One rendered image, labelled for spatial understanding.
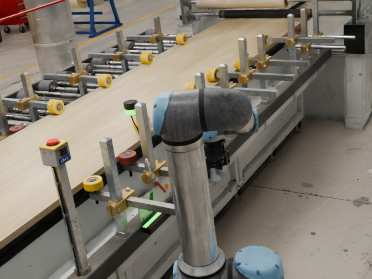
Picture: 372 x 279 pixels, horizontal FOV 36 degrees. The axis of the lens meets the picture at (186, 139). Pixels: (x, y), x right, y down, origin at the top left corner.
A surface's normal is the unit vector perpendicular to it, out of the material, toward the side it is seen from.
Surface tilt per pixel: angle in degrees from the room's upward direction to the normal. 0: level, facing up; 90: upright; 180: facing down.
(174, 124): 95
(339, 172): 0
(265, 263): 5
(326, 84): 90
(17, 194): 0
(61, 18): 90
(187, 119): 90
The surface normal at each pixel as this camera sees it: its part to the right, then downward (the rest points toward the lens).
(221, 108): 0.32, -0.01
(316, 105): -0.49, 0.40
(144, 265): 0.86, 0.08
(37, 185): -0.12, -0.91
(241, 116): 0.71, 0.35
